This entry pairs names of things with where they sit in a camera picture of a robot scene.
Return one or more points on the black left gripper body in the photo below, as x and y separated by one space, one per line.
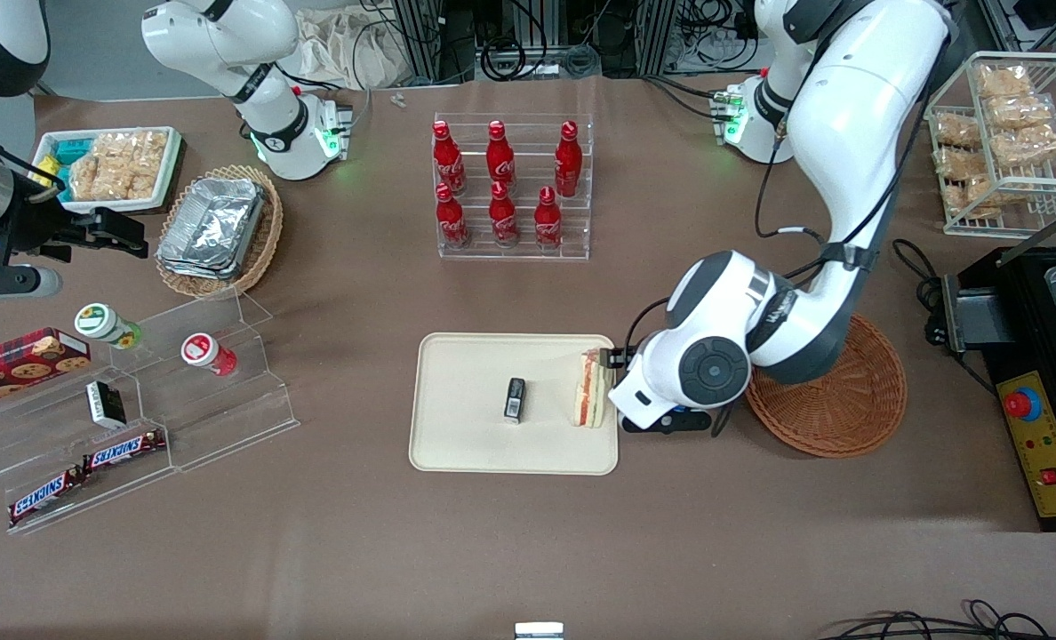
619 358

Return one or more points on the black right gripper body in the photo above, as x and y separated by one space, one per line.
37 224

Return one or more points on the plastic sandwich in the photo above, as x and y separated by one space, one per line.
588 396

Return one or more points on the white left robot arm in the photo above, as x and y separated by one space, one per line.
857 107

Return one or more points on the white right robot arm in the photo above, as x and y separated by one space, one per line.
226 44

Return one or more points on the aluminium foil tray stack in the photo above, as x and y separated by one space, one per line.
212 227

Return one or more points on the oval light wicker basket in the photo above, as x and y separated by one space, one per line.
266 240

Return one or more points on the cream plastic serving tray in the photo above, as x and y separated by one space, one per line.
466 409

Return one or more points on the round brown wicker basket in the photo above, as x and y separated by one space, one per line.
848 409

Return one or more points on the white rectangular snack bin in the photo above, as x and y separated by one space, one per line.
110 206

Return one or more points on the yellow snack packet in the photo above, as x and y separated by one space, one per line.
45 169

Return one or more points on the rice cracker snack bag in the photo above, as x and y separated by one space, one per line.
88 173
1021 111
981 194
1004 80
956 131
153 153
122 164
956 164
1028 144

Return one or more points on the teal snack packet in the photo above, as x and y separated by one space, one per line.
70 149

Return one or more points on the green sunflower lid cup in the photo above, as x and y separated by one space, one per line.
101 323

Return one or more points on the small black carton box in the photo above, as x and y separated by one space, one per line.
106 404
515 400

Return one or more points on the red tartan cookie box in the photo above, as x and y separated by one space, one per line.
21 360

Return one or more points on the clear acrylic bottle rack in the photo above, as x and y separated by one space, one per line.
515 249

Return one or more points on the red lid yogurt cup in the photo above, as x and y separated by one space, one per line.
206 353

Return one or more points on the red cola bottle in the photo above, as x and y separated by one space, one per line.
502 215
499 156
547 220
446 158
568 158
451 218

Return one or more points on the clear acrylic stepped shelf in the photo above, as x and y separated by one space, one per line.
217 409

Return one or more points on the Snickers chocolate bar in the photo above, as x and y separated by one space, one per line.
44 496
124 452

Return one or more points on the white black device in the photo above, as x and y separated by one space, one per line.
539 631

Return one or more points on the beige cloth bag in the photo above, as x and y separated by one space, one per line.
350 44

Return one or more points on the red emergency stop button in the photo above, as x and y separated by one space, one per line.
1020 404

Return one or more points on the black appliance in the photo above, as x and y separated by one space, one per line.
1026 356

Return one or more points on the yellow control panel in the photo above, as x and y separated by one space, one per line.
1048 453

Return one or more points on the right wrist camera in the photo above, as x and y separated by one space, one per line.
4 280

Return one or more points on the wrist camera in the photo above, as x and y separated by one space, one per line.
4 280
666 421

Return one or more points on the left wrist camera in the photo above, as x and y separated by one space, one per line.
666 421

